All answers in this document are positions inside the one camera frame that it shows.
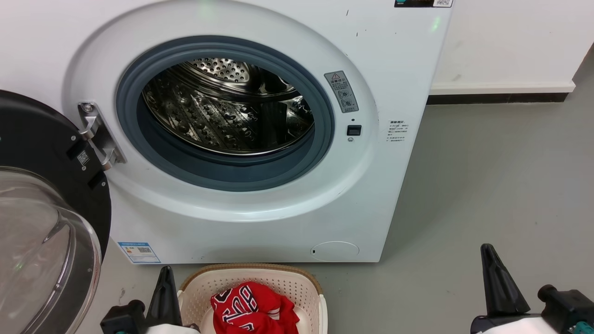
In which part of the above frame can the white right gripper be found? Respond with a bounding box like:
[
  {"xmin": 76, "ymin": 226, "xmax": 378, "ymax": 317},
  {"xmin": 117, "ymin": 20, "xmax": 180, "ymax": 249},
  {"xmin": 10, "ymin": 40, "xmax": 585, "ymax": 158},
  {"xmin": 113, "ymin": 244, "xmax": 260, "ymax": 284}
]
[{"xmin": 471, "ymin": 244, "xmax": 546, "ymax": 334}]

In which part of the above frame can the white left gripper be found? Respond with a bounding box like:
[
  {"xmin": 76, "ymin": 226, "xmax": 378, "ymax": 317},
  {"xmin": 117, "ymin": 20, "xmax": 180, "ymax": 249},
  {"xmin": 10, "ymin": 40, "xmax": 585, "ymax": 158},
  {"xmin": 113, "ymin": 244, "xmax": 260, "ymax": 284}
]
[{"xmin": 145, "ymin": 266, "xmax": 201, "ymax": 334}]

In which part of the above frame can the red printed garment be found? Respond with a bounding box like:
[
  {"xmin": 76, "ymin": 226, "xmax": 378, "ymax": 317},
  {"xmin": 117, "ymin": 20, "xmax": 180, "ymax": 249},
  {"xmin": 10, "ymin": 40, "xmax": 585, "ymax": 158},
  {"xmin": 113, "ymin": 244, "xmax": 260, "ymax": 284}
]
[{"xmin": 211, "ymin": 282, "xmax": 300, "ymax": 334}]

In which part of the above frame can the cream perforated laundry basket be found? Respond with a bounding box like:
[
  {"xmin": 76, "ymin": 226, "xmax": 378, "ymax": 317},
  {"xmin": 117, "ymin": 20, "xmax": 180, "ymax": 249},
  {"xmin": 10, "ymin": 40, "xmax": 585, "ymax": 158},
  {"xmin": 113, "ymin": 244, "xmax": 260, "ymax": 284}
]
[{"xmin": 177, "ymin": 263, "xmax": 328, "ymax": 334}]

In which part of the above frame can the stainless steel washing machine drum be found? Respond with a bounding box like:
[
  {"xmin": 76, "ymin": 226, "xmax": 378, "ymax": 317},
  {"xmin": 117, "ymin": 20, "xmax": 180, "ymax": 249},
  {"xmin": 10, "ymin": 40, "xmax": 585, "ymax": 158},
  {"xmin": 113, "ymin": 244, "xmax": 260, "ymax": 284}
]
[{"xmin": 142, "ymin": 58, "xmax": 316, "ymax": 156}]

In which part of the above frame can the black round washer door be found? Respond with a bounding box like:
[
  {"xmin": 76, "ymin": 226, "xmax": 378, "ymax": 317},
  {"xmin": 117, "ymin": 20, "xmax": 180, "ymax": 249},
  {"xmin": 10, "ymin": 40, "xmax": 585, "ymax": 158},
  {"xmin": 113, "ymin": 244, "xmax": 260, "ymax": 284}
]
[{"xmin": 0, "ymin": 89, "xmax": 112, "ymax": 334}]

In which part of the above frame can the blue energy label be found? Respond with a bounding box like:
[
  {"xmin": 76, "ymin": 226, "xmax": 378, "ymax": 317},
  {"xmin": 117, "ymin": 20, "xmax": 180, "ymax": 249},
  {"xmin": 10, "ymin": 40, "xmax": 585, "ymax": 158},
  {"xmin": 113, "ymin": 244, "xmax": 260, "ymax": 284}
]
[{"xmin": 117, "ymin": 241, "xmax": 161, "ymax": 264}]

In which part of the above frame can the white front-load washing machine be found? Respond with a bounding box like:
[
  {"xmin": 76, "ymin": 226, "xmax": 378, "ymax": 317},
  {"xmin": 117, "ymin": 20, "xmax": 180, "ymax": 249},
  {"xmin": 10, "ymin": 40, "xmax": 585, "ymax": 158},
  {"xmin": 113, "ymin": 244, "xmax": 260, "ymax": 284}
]
[{"xmin": 0, "ymin": 0, "xmax": 454, "ymax": 264}]

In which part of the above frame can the grey rubber door gasket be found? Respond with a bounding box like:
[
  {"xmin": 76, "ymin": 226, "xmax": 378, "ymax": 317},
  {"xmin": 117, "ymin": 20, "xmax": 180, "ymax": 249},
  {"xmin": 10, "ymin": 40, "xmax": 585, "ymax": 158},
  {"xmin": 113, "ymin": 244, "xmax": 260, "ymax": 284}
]
[{"xmin": 116, "ymin": 36, "xmax": 336, "ymax": 192}]

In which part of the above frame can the round white filter cover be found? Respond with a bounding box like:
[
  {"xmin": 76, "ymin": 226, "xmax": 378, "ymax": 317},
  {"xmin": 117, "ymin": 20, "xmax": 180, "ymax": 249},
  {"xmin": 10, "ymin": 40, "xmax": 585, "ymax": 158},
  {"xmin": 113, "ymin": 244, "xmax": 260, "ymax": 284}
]
[{"xmin": 311, "ymin": 241, "xmax": 360, "ymax": 262}]

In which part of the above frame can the metal door hinge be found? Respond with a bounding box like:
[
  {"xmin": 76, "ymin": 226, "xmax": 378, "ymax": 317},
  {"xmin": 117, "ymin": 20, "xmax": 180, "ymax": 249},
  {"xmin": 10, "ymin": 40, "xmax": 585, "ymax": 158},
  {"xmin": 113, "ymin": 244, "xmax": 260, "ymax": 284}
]
[{"xmin": 78, "ymin": 102, "xmax": 127, "ymax": 170}]

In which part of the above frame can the small printed text label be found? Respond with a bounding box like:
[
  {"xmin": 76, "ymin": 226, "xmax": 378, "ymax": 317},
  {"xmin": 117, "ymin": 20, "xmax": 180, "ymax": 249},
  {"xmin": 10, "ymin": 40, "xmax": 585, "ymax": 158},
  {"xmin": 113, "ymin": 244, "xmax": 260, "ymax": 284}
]
[{"xmin": 387, "ymin": 120, "xmax": 410, "ymax": 142}]

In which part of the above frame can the grey warning label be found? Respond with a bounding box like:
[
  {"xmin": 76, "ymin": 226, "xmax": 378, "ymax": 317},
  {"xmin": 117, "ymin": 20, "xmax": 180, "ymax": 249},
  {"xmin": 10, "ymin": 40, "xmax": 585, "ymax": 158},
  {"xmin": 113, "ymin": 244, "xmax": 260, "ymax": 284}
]
[{"xmin": 324, "ymin": 71, "xmax": 359, "ymax": 113}]

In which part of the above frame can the black sticker with QR code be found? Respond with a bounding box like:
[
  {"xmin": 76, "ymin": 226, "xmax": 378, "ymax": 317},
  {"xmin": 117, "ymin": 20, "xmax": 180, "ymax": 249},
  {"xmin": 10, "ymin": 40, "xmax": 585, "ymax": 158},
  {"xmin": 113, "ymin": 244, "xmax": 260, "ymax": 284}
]
[{"xmin": 394, "ymin": 0, "xmax": 453, "ymax": 8}]

